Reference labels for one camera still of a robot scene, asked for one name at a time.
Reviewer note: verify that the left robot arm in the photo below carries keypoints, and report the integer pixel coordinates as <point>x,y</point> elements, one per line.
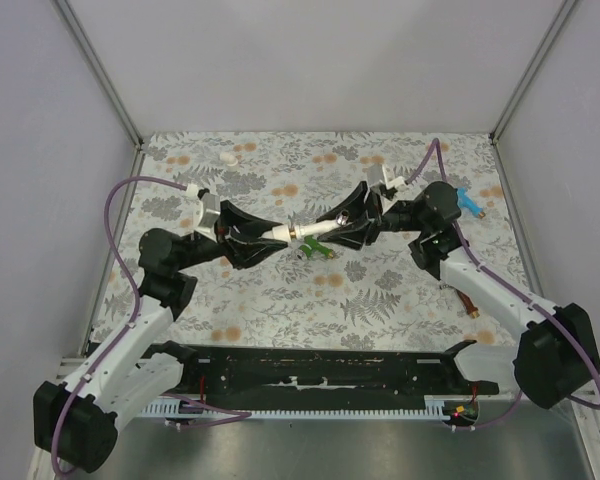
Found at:
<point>78,420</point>

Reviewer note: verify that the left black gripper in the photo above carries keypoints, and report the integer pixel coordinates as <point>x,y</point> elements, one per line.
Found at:
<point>244,253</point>

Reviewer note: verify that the brown faucet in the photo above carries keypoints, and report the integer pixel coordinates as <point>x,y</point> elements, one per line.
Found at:
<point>470,308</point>

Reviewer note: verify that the floral table mat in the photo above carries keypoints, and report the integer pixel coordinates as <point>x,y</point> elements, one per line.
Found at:
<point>373,299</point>

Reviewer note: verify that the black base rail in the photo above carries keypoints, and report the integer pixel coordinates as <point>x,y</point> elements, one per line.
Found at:
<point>259,379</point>

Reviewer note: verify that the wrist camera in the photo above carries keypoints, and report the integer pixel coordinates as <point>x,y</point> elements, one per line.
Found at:
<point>206,214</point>
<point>380,182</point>

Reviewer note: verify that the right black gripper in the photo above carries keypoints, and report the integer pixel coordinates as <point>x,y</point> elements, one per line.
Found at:
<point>354,236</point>

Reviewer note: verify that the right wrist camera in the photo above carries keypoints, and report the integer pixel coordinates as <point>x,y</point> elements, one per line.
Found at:
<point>380,182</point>

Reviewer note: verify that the white pipe elbow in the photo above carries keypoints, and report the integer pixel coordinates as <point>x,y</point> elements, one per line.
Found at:
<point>229,159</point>

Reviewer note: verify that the green faucet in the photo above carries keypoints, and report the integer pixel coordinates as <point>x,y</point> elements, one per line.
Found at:
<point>310,247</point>

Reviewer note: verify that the white chrome faucet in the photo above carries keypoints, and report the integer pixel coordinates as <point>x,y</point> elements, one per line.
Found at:
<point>301,232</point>

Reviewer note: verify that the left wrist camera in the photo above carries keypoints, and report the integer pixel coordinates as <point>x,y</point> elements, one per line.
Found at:
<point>206,214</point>

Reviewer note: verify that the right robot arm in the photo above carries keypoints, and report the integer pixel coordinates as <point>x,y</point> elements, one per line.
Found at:
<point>556,348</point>

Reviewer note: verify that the blue faucet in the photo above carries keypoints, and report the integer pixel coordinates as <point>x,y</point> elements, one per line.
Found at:
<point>464,201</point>

